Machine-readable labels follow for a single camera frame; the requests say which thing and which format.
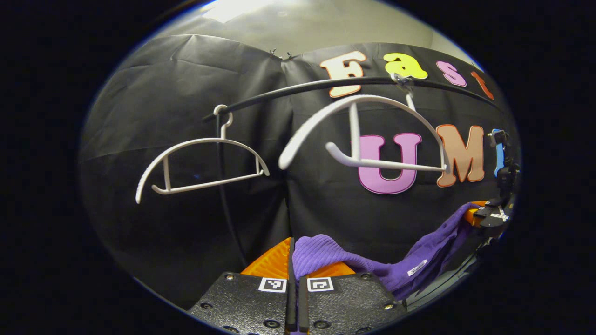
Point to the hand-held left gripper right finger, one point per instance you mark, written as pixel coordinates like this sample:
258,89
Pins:
303,307

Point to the black backdrop cloth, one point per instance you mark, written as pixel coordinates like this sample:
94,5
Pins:
149,116

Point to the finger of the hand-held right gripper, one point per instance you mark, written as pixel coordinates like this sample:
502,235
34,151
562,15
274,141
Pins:
493,216

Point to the clear tape wrap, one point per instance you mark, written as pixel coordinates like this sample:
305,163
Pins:
401,83

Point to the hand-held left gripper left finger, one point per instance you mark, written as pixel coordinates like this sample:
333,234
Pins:
291,307

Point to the purple ribbed shirt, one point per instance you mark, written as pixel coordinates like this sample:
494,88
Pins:
326,253

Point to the white plastic hanger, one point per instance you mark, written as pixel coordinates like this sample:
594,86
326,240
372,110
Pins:
355,130
166,174

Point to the black clothes rack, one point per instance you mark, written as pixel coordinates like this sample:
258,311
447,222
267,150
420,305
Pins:
372,79

